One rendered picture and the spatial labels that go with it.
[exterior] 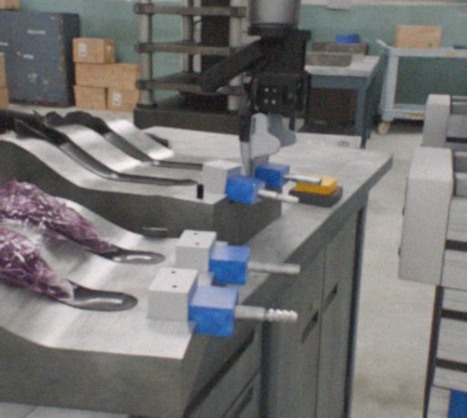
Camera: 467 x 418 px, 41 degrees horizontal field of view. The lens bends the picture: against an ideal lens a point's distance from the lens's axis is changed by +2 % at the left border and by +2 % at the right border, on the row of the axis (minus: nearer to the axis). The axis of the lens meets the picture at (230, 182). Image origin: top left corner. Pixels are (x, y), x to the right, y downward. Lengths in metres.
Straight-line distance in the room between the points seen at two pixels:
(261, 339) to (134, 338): 0.50
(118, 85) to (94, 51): 0.47
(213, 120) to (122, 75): 2.91
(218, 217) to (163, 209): 0.07
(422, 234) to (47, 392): 0.33
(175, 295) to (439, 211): 0.23
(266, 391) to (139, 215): 0.40
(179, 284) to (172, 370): 0.08
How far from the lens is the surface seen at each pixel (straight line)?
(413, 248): 0.53
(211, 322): 0.55
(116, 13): 7.95
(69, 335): 0.54
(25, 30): 7.95
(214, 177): 0.80
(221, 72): 0.89
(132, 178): 0.92
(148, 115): 4.97
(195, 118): 4.83
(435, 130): 1.01
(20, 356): 0.54
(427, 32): 6.61
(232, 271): 0.65
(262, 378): 1.05
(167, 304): 0.55
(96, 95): 7.68
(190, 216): 0.78
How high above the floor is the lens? 1.11
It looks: 15 degrees down
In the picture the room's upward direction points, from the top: 2 degrees clockwise
